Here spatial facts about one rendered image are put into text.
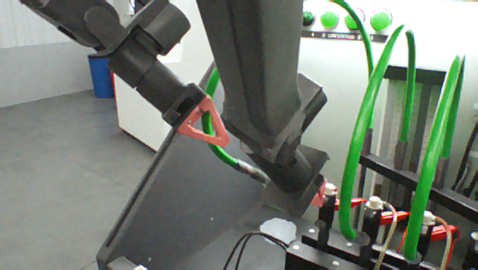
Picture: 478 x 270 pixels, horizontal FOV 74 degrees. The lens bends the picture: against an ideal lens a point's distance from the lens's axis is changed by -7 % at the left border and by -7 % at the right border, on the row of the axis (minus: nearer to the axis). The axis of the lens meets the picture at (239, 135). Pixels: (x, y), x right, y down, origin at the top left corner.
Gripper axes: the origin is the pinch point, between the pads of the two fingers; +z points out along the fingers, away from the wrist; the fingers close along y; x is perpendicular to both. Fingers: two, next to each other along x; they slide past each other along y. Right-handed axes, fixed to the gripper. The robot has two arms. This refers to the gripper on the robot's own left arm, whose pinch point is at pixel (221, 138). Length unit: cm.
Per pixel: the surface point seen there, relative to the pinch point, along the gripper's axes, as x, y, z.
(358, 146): -8.8, -18.0, 8.3
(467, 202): -17.8, -10.5, 36.2
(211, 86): -4.7, -1.9, -6.6
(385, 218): -7.3, -6.0, 28.2
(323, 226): 0.2, -0.5, 23.4
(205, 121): -0.3, -1.1, -3.8
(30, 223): 132, 204, -22
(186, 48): -50, 279, -18
